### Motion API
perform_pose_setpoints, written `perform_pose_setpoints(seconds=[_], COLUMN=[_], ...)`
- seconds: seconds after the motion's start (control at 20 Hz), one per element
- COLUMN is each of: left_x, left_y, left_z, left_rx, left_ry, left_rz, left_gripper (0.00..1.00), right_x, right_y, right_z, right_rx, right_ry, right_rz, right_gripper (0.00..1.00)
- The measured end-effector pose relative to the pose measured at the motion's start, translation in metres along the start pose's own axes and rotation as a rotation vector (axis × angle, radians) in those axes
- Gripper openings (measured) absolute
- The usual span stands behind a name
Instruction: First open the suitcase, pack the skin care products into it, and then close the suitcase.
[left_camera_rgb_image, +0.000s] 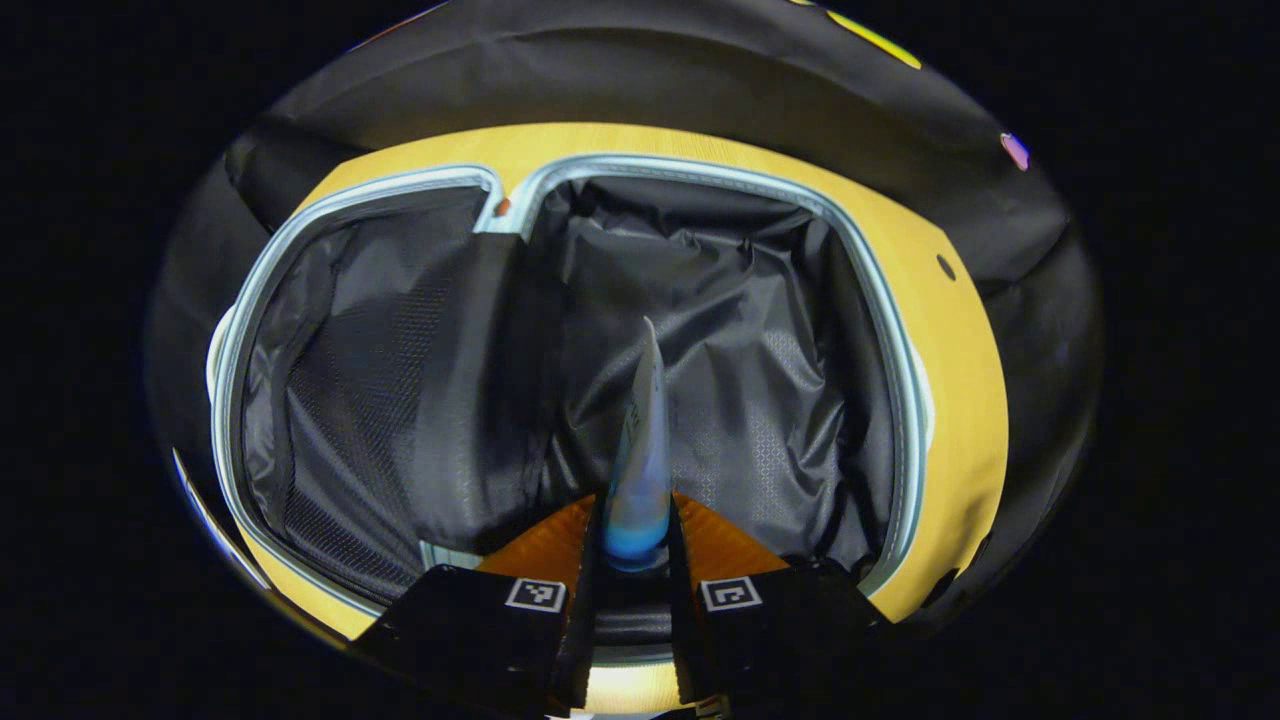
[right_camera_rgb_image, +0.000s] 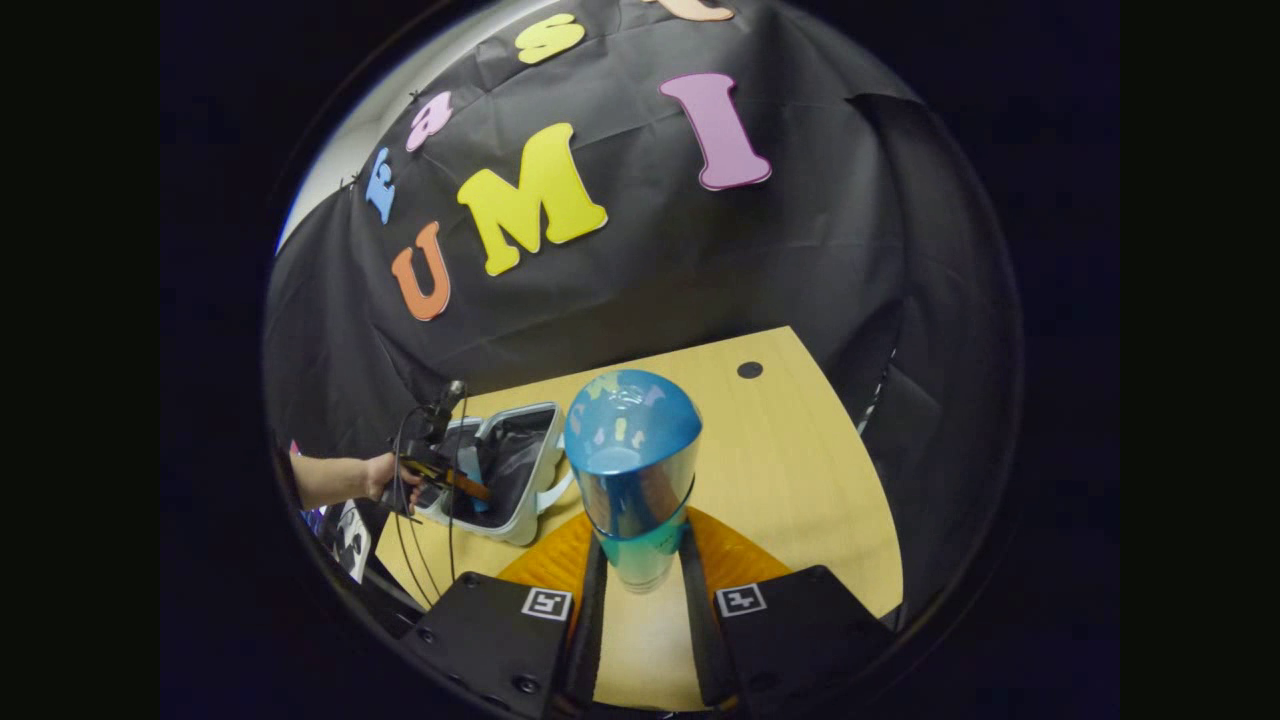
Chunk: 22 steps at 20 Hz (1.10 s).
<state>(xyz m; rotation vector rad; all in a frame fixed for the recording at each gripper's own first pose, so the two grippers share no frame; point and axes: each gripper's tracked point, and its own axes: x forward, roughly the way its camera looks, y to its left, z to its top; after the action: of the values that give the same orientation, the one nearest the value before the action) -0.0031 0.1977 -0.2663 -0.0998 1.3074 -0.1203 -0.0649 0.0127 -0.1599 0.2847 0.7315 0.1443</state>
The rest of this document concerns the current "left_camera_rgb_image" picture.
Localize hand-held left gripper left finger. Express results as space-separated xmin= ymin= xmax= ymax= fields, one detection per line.
xmin=350 ymin=490 xmax=607 ymax=717

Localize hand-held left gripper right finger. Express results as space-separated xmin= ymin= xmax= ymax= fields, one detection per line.
xmin=664 ymin=490 xmax=891 ymax=707

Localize translucent teal squeeze tube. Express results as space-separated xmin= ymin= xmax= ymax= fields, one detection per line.
xmin=600 ymin=316 xmax=674 ymax=573

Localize light blue small suitcase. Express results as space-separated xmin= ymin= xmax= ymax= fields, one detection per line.
xmin=205 ymin=152 xmax=937 ymax=613

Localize black backdrop cloth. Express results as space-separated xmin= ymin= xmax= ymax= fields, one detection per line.
xmin=145 ymin=0 xmax=1106 ymax=641

